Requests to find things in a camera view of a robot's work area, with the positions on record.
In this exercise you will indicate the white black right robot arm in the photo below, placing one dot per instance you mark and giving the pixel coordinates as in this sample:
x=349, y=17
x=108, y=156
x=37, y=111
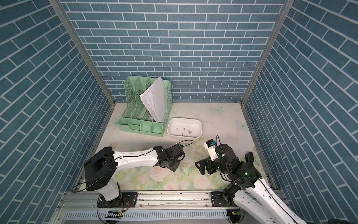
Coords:
x=246, y=188

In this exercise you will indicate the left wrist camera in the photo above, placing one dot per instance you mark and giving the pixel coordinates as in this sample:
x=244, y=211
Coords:
x=175, y=152

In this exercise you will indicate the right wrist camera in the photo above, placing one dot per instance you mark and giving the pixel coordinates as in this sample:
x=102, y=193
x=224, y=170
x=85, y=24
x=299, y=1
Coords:
x=210, y=146

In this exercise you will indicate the green plastic file organizer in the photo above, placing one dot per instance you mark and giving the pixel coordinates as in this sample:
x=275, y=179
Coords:
x=136, y=118

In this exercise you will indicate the white plastic storage box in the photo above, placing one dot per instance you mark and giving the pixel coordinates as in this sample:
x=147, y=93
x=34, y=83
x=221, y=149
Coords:
x=185, y=128

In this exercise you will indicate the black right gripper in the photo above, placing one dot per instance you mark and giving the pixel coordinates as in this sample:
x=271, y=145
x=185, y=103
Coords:
x=208, y=161

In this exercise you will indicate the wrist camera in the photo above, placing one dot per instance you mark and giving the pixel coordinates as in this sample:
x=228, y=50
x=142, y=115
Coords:
x=175, y=152
x=210, y=146

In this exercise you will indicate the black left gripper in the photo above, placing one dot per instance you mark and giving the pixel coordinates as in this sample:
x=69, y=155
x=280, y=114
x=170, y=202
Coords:
x=174, y=168

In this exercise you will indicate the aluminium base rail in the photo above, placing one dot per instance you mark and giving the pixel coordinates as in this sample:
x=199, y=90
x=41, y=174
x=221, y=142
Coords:
x=149, y=207

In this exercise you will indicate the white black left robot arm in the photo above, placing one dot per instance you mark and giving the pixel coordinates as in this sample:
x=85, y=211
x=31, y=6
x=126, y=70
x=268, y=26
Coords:
x=102, y=166

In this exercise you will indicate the white paper stack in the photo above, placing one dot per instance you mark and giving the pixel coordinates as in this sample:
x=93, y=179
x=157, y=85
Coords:
x=154, y=99

